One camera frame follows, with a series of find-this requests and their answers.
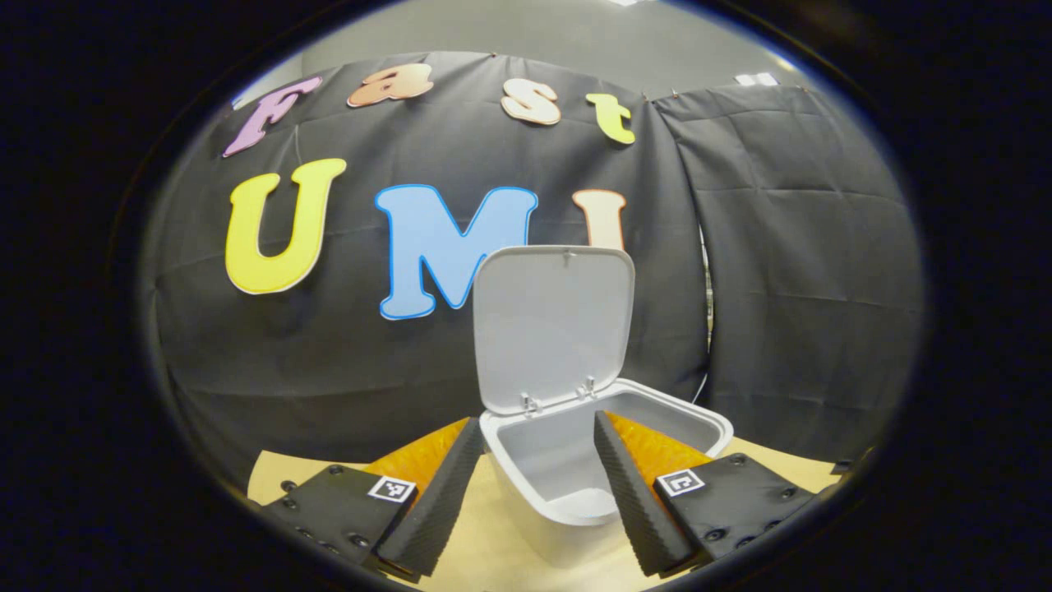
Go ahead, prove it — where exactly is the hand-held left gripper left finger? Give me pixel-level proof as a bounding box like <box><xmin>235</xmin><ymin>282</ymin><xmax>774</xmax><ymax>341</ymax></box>
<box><xmin>261</xmin><ymin>417</ymin><xmax>486</xmax><ymax>580</ymax></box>

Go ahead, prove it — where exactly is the light wooden desktop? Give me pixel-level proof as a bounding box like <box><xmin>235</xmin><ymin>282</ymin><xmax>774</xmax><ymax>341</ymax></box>
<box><xmin>247</xmin><ymin>436</ymin><xmax>856</xmax><ymax>592</ymax></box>

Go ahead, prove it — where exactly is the black backdrop cloth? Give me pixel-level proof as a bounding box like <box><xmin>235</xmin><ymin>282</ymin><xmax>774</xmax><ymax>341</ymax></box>
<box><xmin>140</xmin><ymin>51</ymin><xmax>925</xmax><ymax>486</ymax></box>

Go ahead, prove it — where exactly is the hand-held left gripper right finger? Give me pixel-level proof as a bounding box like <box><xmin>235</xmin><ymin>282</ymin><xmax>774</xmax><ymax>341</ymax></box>
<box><xmin>593</xmin><ymin>410</ymin><xmax>823</xmax><ymax>576</ymax></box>

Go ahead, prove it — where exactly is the white desktop garbage bin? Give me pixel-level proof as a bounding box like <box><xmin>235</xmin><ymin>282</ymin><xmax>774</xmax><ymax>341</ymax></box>
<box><xmin>473</xmin><ymin>244</ymin><xmax>735</xmax><ymax>568</ymax></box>

